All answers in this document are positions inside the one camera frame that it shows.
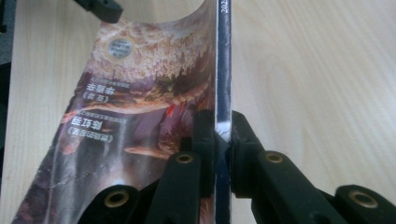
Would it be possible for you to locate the glossy red magazine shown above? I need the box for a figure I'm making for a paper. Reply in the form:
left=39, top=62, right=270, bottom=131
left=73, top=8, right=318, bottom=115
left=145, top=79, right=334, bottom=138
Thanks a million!
left=10, top=0, right=233, bottom=224

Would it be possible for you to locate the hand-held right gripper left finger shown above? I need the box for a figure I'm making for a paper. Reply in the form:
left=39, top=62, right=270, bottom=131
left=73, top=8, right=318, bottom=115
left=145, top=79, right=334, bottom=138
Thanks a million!
left=144, top=108, right=217, bottom=224

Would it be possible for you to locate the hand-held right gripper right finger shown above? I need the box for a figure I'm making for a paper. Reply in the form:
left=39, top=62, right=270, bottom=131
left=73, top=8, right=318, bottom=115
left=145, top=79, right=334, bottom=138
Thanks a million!
left=229, top=110, right=345, bottom=224

